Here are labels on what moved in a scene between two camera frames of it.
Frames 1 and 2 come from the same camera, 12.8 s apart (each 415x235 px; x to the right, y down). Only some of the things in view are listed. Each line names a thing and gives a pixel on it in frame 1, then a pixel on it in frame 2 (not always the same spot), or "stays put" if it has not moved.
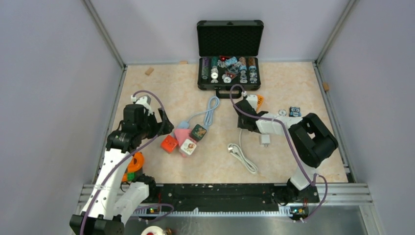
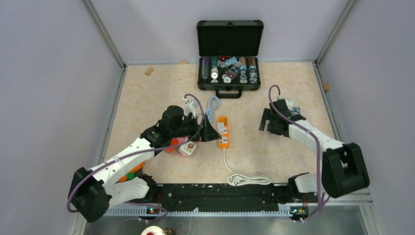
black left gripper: [157, 125] to [207, 133]
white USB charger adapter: [265, 139] to [220, 127]
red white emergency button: [153, 230] stays put
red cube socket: [169, 144] stays put
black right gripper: [240, 124] to [267, 116]
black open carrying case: [229, 52] stays put
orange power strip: [260, 99] to [223, 129]
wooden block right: [326, 86] stays put
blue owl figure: [294, 111] stays put
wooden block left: [149, 71] stays put
